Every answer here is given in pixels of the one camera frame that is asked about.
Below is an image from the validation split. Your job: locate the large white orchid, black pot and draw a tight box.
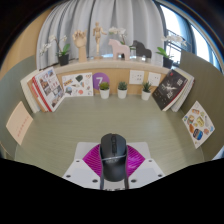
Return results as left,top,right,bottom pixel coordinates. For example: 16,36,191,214
155,34,188,70

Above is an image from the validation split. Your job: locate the black book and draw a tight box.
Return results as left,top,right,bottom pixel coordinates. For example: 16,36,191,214
151,69,189,112

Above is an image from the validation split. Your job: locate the white wall outlet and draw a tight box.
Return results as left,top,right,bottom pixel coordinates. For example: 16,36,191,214
147,71,162,88
128,69,146,85

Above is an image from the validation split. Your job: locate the black computer mouse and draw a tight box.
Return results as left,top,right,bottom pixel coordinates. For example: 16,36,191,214
99,132,128,183

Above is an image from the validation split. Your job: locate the grey curtain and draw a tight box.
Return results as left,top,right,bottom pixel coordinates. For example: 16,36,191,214
34,0,168,70

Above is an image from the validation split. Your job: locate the magazine with photo cover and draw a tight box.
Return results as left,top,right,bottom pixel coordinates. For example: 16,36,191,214
32,66,66,113

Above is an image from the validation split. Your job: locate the white printed mouse pad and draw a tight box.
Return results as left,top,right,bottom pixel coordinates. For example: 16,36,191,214
72,141,152,168

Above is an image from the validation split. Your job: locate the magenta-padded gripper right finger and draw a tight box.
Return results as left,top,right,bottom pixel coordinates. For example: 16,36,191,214
123,144,166,190

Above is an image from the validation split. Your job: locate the small white orchid, black pot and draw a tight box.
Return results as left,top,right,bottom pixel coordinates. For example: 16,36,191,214
39,34,72,67

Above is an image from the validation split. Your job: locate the dark wooden horse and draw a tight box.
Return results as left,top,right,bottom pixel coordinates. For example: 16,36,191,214
130,39,153,63

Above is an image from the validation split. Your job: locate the colourful sticker sheet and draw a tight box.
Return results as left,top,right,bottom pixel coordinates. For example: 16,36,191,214
181,100,216,150

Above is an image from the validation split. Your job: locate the pink wooden horse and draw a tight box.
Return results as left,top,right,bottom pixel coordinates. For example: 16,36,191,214
107,38,131,61

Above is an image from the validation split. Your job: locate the wooden desk ledge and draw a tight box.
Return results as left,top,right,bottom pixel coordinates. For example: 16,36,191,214
53,59,171,96

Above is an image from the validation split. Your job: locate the purple round sign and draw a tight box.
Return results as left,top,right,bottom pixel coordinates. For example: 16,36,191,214
92,72,111,91

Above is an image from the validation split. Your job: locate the white card with drawings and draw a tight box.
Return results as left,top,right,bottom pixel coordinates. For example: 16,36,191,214
61,72,94,98

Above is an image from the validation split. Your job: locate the orange book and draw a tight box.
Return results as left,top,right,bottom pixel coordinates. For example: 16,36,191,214
27,78,48,113

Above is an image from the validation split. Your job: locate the wooden hand model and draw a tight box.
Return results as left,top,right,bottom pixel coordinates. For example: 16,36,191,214
72,29,88,63

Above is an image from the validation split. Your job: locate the window with dark frame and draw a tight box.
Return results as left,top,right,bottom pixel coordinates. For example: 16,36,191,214
156,3,223,71

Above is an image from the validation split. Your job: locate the white book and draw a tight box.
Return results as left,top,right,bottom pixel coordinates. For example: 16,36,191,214
19,69,44,114

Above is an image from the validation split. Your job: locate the pale pink card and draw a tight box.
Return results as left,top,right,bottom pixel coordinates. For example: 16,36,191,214
5,101,34,146

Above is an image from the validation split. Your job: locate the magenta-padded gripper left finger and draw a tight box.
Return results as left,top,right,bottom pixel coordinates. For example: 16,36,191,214
62,143,105,190

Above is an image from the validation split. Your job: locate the green felt divider panel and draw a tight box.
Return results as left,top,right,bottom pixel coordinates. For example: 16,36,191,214
0,54,38,158
179,49,224,161

